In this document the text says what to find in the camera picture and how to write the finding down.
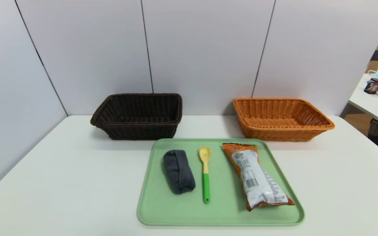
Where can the dark grey cloth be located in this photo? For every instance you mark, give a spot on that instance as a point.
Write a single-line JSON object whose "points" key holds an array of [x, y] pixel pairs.
{"points": [[178, 172]]}

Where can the orange and white snack bag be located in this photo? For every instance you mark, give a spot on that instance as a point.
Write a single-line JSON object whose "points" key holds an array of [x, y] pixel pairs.
{"points": [[256, 177]]}

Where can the dark brown wicker basket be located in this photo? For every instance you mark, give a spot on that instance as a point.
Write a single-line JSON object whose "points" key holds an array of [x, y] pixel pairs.
{"points": [[136, 129]]}

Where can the orange wicker basket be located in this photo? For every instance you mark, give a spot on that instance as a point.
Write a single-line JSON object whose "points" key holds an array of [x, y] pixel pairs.
{"points": [[274, 132]]}

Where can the light green plastic tray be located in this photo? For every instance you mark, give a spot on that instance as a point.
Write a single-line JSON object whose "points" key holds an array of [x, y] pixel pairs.
{"points": [[225, 209]]}

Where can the white side table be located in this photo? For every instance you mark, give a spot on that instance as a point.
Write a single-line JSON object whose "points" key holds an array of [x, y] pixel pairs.
{"points": [[372, 106]]}

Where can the small black jar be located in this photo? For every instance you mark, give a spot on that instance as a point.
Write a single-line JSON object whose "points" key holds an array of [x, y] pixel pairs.
{"points": [[372, 86]]}

